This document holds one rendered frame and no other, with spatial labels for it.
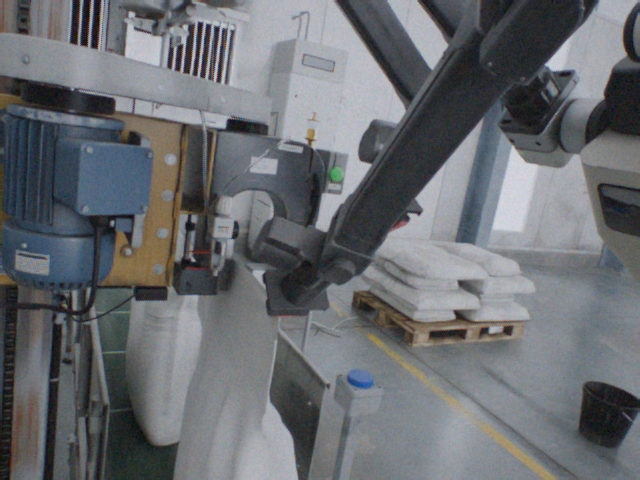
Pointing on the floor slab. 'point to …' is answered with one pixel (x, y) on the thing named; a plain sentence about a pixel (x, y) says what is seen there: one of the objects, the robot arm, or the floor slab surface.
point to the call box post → (346, 447)
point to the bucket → (607, 413)
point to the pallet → (389, 317)
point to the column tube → (28, 410)
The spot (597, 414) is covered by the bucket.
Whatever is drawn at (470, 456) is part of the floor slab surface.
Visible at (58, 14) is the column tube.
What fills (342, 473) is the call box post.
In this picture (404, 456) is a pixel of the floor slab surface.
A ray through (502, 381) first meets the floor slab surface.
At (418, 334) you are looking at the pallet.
